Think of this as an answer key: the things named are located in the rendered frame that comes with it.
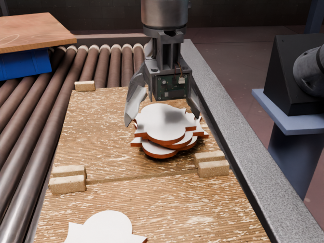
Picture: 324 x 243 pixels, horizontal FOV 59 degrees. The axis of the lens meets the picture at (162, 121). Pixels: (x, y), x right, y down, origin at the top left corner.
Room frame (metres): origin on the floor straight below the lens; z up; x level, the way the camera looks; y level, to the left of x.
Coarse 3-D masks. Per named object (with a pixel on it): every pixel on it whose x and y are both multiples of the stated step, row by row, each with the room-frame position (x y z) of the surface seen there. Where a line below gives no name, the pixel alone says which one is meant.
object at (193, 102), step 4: (192, 92) 0.50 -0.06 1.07; (192, 96) 0.50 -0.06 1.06; (196, 96) 0.51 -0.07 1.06; (188, 100) 0.50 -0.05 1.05; (192, 100) 0.47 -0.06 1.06; (196, 100) 0.50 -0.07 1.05; (188, 104) 0.50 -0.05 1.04; (192, 104) 0.50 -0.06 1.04; (196, 104) 0.47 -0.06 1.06; (192, 108) 0.50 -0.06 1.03; (196, 108) 0.51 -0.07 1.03; (200, 108) 0.46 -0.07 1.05; (192, 112) 0.50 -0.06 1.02; (196, 112) 0.51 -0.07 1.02; (196, 116) 0.51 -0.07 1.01
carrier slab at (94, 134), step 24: (72, 96) 0.74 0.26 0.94; (96, 96) 0.74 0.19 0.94; (120, 96) 0.74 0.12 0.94; (72, 120) 0.61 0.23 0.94; (96, 120) 0.61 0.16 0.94; (120, 120) 0.61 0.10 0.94; (72, 144) 0.51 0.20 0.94; (96, 144) 0.51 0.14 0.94; (120, 144) 0.51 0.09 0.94; (216, 144) 0.51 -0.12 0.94; (96, 168) 0.43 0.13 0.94; (120, 168) 0.43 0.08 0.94; (144, 168) 0.43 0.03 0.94; (168, 168) 0.43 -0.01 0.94; (192, 168) 0.43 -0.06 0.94
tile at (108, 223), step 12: (96, 216) 0.30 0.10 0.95; (108, 216) 0.30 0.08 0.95; (120, 216) 0.30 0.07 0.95; (72, 228) 0.28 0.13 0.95; (84, 228) 0.28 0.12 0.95; (96, 228) 0.28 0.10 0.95; (108, 228) 0.28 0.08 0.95; (120, 228) 0.28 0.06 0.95; (72, 240) 0.26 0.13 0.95; (84, 240) 0.26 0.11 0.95; (96, 240) 0.26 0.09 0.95; (108, 240) 0.26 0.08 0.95; (120, 240) 0.26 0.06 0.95; (132, 240) 0.26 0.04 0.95; (144, 240) 0.26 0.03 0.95
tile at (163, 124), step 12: (144, 108) 0.55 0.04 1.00; (156, 108) 0.55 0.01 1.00; (168, 108) 0.55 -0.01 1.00; (144, 120) 0.50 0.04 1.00; (156, 120) 0.50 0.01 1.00; (168, 120) 0.50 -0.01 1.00; (180, 120) 0.50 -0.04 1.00; (144, 132) 0.46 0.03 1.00; (156, 132) 0.46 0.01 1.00; (168, 132) 0.46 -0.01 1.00; (180, 132) 0.46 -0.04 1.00; (168, 144) 0.43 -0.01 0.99
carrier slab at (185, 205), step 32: (96, 192) 0.36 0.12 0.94; (128, 192) 0.36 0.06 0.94; (160, 192) 0.36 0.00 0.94; (192, 192) 0.36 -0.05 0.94; (224, 192) 0.36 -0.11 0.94; (64, 224) 0.30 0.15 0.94; (160, 224) 0.30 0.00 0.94; (192, 224) 0.30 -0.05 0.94; (224, 224) 0.30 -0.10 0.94; (256, 224) 0.30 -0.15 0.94
